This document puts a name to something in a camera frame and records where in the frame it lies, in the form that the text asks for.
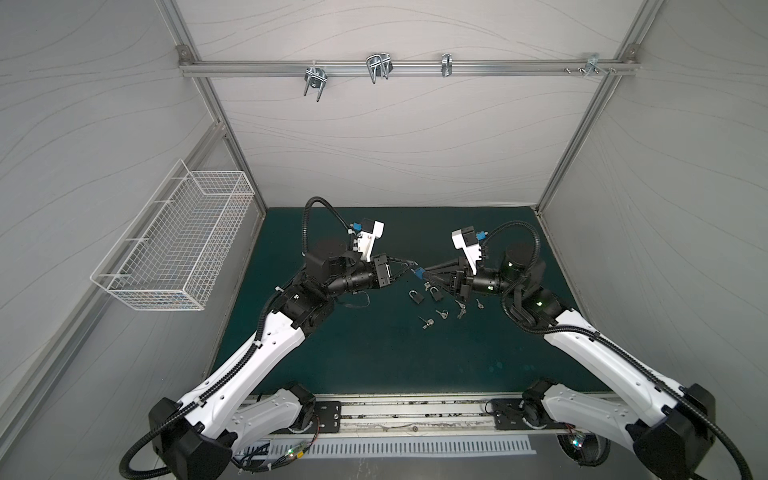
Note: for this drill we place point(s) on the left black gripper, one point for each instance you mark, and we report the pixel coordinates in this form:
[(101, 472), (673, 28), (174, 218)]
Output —
[(381, 272)]

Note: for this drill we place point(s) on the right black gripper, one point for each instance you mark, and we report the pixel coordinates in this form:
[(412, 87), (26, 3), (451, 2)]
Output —
[(459, 281)]

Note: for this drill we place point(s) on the dark padlock with keys top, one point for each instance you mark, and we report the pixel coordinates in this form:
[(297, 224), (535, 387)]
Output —
[(416, 297)]

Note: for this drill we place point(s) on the silver keys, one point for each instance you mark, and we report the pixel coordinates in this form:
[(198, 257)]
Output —
[(426, 323)]

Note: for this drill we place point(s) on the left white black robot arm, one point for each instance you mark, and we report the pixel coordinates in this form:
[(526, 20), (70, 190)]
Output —
[(197, 436)]

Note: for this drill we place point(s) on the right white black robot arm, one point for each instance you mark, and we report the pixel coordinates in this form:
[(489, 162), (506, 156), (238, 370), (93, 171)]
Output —
[(666, 425)]

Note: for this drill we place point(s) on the green table mat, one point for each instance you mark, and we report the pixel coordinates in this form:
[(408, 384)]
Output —
[(374, 343)]

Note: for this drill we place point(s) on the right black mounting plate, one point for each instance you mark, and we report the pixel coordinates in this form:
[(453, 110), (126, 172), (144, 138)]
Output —
[(516, 414)]

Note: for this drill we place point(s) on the black mounting plate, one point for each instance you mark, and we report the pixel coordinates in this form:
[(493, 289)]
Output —
[(325, 419), (516, 414)]

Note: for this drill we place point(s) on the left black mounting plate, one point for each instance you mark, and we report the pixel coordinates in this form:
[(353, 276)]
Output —
[(325, 419)]

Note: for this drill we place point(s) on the metal U-bolt hook middle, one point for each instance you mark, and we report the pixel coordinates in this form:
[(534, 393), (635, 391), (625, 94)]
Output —
[(379, 65)]

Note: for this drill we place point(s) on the metal u-bolt hook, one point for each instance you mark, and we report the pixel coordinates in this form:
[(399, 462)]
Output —
[(315, 79), (379, 65)]

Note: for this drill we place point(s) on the metal U-bolt hook left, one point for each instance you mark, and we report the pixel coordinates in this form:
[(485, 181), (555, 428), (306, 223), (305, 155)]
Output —
[(315, 79)]

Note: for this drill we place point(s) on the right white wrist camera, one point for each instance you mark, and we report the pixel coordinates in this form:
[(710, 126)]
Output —
[(468, 240)]

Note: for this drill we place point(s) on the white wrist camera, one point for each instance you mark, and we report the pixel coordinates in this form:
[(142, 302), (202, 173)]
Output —
[(468, 240), (364, 234)]

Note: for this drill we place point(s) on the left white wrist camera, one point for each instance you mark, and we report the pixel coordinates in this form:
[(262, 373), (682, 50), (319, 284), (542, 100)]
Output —
[(364, 234)]

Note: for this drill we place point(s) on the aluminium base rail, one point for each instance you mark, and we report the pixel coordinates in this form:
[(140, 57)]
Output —
[(414, 414)]

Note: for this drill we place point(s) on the white slotted cable duct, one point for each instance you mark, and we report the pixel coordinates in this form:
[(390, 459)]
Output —
[(332, 447)]

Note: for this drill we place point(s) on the aluminium cross rail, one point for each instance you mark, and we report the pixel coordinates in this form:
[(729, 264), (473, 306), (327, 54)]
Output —
[(401, 68)]

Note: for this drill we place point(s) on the small metal bracket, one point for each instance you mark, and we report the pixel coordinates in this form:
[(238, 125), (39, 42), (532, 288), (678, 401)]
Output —
[(446, 65)]

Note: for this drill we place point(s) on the white wire basket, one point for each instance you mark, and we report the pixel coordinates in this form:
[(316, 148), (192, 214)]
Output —
[(172, 252)]

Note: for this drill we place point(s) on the metal corner bracket right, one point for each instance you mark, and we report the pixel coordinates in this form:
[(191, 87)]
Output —
[(590, 68)]

